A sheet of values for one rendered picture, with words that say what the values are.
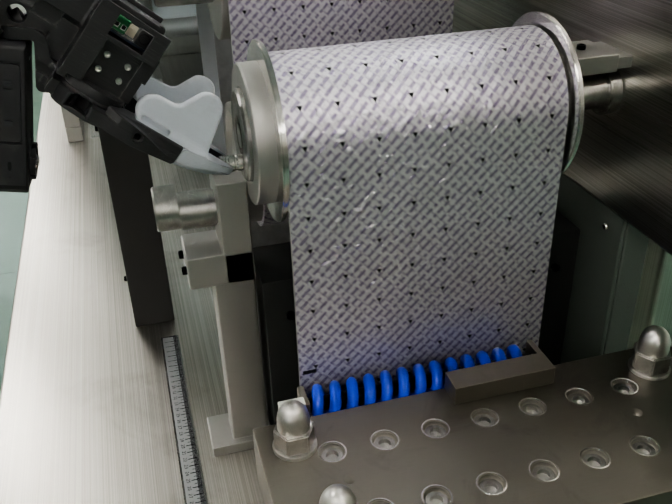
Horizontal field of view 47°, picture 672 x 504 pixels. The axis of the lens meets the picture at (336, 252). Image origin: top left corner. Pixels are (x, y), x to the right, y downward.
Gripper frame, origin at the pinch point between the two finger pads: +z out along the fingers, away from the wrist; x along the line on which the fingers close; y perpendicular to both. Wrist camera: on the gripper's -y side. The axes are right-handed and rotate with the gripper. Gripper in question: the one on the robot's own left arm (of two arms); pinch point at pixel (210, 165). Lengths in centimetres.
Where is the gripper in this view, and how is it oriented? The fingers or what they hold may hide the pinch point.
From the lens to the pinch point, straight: 63.5
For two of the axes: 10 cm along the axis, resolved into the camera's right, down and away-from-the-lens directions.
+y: 6.0, -7.6, -2.4
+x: -2.7, -4.8, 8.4
